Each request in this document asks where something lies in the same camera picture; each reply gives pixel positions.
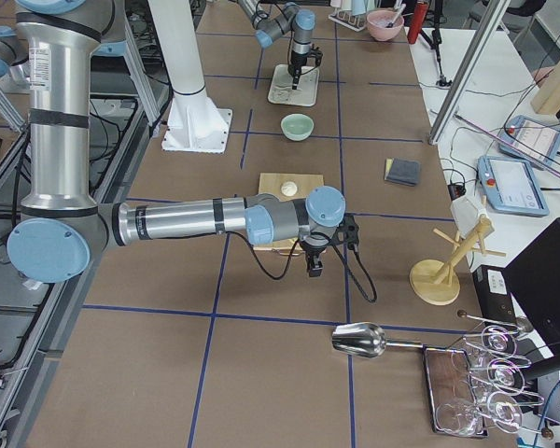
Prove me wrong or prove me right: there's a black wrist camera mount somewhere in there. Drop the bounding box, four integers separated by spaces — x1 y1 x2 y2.
335 214 359 253

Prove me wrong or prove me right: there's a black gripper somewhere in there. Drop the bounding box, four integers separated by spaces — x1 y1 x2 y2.
288 51 308 90
300 235 331 278

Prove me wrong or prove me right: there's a white dish rack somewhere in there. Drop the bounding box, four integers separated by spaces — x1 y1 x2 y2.
328 0 377 32

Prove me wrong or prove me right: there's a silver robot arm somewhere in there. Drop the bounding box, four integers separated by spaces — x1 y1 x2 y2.
7 1 345 284
237 0 323 90

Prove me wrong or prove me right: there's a mint green bowl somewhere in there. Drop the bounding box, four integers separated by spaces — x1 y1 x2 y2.
280 113 315 142

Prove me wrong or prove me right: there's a cream bear serving tray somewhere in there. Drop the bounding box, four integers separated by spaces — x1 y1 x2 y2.
268 64 319 107

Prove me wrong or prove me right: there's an aluminium frame post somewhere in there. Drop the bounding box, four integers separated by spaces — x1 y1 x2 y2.
428 0 511 145

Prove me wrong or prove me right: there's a grey folded cloth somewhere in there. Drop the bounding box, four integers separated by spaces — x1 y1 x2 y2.
386 158 421 186

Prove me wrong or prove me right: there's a blue teach pendant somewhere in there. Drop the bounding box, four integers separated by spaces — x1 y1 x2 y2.
498 115 560 166
477 156 550 217

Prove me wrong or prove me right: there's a bamboo cutting board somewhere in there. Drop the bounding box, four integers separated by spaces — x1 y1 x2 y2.
254 173 325 256

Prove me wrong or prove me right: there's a black glass rack tray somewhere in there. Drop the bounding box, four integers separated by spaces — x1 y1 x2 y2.
422 346 475 435

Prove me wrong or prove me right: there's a yellow sponge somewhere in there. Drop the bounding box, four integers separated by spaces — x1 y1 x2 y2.
385 158 394 179

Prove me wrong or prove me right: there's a white steamed bun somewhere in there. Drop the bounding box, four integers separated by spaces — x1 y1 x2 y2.
280 181 298 197

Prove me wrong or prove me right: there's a black camera tripod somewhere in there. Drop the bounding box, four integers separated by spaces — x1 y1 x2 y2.
420 0 452 88

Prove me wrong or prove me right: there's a pink mixing bowl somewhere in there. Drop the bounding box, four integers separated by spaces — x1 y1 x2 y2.
366 9 404 42

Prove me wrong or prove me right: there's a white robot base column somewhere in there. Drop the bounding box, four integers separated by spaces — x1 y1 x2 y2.
149 0 232 154

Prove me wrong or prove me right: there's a wooden mug tree stand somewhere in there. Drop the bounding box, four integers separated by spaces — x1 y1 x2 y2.
409 214 506 306

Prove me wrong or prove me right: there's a clear wine glass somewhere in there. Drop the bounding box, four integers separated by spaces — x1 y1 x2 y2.
434 392 523 438
463 325 517 368
469 358 525 400

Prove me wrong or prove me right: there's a metal scoop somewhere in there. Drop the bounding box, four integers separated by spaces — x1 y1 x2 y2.
331 322 424 358

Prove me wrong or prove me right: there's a red bottle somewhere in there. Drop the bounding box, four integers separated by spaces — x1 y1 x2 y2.
407 0 428 45

